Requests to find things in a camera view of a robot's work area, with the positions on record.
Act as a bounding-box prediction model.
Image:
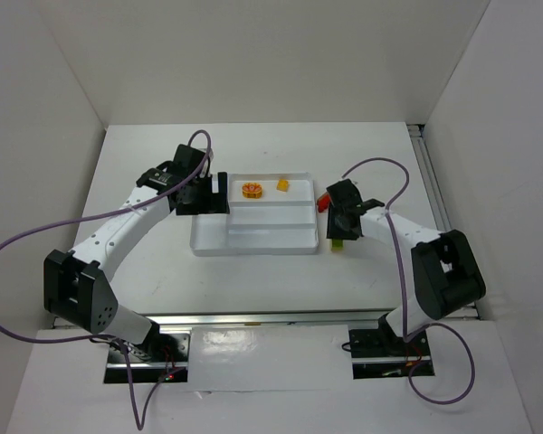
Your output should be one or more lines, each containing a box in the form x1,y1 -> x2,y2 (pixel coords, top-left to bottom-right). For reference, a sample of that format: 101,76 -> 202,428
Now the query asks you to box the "green yellow lego stack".
330,239 -> 344,251

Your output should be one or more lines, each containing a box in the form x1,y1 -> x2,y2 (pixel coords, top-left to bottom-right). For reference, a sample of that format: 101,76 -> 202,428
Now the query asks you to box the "round orange lego piece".
241,182 -> 263,199

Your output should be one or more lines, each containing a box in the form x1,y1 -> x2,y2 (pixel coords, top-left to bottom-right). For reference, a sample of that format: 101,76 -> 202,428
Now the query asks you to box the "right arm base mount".
341,328 -> 434,380

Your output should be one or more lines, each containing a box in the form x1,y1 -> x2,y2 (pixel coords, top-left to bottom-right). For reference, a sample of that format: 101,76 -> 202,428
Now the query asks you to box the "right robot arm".
317,179 -> 486,344

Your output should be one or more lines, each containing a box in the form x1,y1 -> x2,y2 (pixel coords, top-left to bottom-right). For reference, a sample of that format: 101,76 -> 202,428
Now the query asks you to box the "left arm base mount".
103,328 -> 191,384

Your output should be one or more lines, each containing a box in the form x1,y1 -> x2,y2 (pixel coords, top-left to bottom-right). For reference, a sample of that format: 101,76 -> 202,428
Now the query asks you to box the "small yellow lego brick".
276,179 -> 290,193

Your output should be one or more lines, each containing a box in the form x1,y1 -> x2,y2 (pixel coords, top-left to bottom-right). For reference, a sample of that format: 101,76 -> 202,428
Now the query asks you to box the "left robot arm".
43,145 -> 230,360

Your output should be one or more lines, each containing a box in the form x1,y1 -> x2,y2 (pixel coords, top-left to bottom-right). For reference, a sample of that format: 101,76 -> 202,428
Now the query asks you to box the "aluminium side rail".
407,125 -> 486,319

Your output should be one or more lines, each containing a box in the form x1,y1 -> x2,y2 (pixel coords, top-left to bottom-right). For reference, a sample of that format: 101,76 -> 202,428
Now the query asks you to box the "white divided tray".
190,172 -> 319,257

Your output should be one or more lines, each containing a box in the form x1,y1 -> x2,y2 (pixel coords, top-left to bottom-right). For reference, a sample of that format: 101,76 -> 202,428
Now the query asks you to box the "red lego piece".
316,193 -> 331,213

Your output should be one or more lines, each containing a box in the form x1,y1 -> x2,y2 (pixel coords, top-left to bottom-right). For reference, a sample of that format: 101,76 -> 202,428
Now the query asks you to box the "aluminium front rail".
149,309 -> 388,326

